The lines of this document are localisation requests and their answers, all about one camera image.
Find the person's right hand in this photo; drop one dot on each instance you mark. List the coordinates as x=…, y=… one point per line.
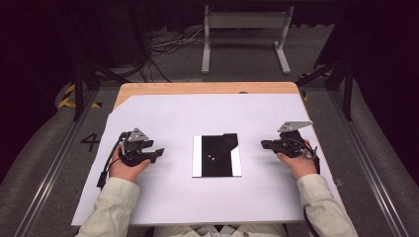
x=298, y=164

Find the person's torso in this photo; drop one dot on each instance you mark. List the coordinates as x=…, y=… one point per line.
x=217, y=231

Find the grey metal stand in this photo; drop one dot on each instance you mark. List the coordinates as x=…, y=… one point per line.
x=247, y=19

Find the black metal stand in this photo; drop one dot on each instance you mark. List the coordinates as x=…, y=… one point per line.
x=347, y=95
x=78, y=92

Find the wooden table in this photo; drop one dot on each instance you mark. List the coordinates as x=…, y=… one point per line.
x=204, y=88

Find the black picture frame with stand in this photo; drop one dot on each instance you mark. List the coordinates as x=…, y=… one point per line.
x=215, y=161

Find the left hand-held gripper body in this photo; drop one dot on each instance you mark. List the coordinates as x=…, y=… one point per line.
x=135, y=144

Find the white sheet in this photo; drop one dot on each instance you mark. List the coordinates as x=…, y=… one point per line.
x=197, y=204

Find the yellow black floor tape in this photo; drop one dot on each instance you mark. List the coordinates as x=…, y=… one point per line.
x=67, y=97
x=306, y=97

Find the aluminium floor rail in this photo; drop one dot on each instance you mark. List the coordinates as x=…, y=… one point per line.
x=52, y=168
x=369, y=168

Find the person's left hand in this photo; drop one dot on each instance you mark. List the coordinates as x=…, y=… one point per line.
x=123, y=169

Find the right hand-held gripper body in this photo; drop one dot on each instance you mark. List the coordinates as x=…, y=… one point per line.
x=291, y=141

